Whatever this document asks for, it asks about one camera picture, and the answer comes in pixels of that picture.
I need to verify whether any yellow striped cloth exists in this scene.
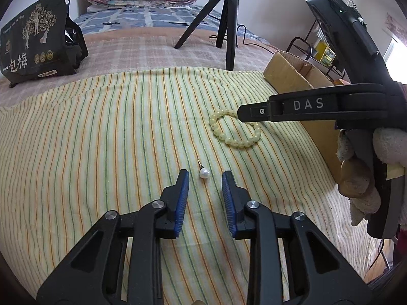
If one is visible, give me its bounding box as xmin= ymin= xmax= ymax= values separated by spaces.
xmin=0 ymin=67 xmax=382 ymax=305

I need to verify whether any black printed bag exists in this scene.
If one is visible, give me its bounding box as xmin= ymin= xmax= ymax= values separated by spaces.
xmin=0 ymin=0 xmax=89 ymax=88

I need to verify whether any blue patterned bed sheet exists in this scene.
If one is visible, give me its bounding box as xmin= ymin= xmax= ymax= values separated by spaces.
xmin=73 ymin=5 xmax=271 ymax=47

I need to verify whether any black clothes rack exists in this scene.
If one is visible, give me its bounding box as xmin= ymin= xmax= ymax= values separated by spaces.
xmin=286 ymin=0 xmax=353 ymax=80

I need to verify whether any ring light on black tripod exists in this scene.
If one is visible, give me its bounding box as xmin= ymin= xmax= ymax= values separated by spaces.
xmin=174 ymin=0 xmax=245 ymax=71

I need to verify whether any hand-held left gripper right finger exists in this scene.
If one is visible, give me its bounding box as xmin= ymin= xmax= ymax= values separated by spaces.
xmin=222 ymin=170 xmax=372 ymax=305

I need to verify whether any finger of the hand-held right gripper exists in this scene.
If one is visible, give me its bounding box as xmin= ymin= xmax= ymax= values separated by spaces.
xmin=238 ymin=100 xmax=271 ymax=123

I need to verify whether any patterned window valance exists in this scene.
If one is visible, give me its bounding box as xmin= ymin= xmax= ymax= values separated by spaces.
xmin=384 ymin=13 xmax=407 ymax=43

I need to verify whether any cardboard box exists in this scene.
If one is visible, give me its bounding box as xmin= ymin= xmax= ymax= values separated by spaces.
xmin=263 ymin=50 xmax=350 ymax=185

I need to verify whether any yellow bead bracelet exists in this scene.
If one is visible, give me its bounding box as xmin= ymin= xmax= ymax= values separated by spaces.
xmin=209 ymin=109 xmax=263 ymax=149

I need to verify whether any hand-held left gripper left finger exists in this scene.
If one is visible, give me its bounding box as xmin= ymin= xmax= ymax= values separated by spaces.
xmin=36 ymin=169 xmax=190 ymax=305

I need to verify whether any person's right hand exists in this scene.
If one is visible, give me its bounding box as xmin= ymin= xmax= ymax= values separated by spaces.
xmin=337 ymin=127 xmax=407 ymax=226

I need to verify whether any black power cable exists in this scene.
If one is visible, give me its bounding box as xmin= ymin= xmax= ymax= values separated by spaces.
xmin=208 ymin=24 xmax=280 ymax=53

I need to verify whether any pearl earring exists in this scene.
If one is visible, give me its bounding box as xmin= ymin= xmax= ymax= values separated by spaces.
xmin=196 ymin=160 xmax=211 ymax=180

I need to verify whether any yellow box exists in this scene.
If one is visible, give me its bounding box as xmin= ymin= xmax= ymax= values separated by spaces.
xmin=315 ymin=40 xmax=336 ymax=66

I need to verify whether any beige plaid blanket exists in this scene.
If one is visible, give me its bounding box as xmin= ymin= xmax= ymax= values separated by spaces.
xmin=0 ymin=27 xmax=277 ymax=109

